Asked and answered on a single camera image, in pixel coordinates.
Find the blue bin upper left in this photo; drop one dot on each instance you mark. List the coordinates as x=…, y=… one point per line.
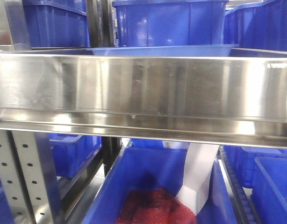
x=57, y=23

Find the blue bin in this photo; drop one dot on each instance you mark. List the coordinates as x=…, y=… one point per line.
x=264, y=171
x=71, y=151
x=143, y=23
x=57, y=23
x=149, y=169
x=257, y=25

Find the blue bin upper centre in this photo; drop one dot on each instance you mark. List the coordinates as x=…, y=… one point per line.
x=143, y=23

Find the stainless steel shelf rail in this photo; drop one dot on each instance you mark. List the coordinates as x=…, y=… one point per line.
x=221, y=95

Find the red mesh bag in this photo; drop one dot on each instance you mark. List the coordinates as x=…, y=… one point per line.
x=154, y=207

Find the blue plastic tray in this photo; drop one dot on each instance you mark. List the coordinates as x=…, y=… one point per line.
x=184, y=50

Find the white paper sheet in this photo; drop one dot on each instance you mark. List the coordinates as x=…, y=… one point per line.
x=197, y=172

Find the blue bin lower centre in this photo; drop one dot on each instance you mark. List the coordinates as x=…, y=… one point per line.
x=149, y=169

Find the blue bin upper right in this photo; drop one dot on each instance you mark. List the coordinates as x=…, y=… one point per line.
x=257, y=25

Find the perforated grey shelf upright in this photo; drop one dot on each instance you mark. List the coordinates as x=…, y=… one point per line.
x=28, y=176

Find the blue bin lower right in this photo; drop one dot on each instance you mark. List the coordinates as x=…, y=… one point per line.
x=264, y=171

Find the blue bin lower left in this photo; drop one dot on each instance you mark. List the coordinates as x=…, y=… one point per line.
x=71, y=151

